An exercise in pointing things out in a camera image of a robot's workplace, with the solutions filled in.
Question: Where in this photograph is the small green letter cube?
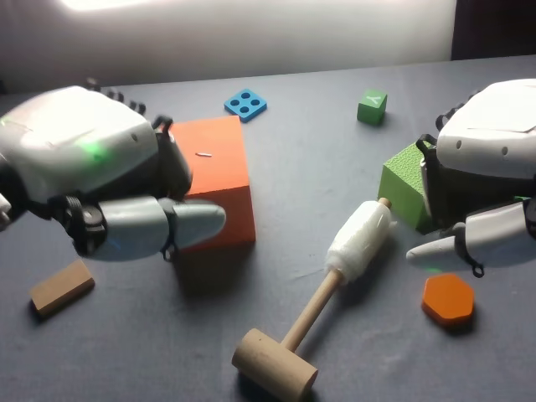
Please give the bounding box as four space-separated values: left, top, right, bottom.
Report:
356 88 389 127

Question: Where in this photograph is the blue square four-hole block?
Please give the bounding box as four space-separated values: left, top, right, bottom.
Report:
223 87 269 125

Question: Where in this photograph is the large orange foam block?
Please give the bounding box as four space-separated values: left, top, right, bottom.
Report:
161 115 257 255

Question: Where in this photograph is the tan rectangular wooden block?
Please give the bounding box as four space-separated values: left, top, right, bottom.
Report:
28 258 96 317

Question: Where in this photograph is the orange hexagon block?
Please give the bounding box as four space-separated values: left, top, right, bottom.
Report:
420 272 477 331

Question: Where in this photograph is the grey table cloth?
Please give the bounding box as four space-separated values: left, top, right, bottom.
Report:
0 54 536 402

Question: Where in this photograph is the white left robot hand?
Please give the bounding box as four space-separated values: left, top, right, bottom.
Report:
0 77 228 264

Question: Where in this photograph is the large green textured cube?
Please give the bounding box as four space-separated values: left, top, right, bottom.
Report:
377 142 437 236

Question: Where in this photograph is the wooden mallet with handle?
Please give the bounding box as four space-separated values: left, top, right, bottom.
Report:
230 197 397 399

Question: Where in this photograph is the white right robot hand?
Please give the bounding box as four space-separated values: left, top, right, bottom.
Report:
405 78 536 278

